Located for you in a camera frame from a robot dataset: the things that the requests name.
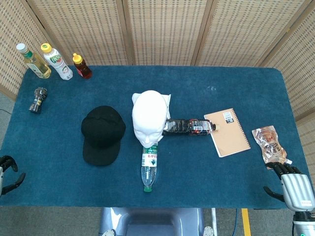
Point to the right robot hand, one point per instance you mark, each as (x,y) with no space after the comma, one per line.
(296,190)

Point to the clear water bottle green cap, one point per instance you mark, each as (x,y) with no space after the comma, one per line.
(148,167)

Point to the black baseball cap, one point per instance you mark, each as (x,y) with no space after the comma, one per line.
(102,132)

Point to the brown drink pouch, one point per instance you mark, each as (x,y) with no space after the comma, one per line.
(270,145)

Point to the dark drink bottle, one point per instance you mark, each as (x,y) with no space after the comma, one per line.
(187,126)

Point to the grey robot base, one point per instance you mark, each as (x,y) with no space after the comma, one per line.
(152,222)

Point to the bamboo folding screen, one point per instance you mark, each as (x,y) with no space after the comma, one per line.
(167,29)

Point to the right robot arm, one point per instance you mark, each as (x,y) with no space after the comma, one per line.
(304,225)

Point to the white mannequin head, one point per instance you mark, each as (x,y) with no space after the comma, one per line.
(147,115)

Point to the blue table cloth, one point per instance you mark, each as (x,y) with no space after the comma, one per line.
(197,172)

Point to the brown spiral notebook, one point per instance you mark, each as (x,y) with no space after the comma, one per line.
(229,134)

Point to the yellow floor tape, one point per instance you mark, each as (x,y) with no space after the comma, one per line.
(246,222)

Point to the red honey bottle yellow cap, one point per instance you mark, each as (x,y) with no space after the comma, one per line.
(82,67)

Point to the yellow oil bottle white cap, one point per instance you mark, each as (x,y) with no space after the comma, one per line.
(37,64)

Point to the white table leg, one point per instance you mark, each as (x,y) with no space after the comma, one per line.
(214,221)

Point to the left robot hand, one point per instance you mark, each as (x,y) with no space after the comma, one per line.
(9,184)

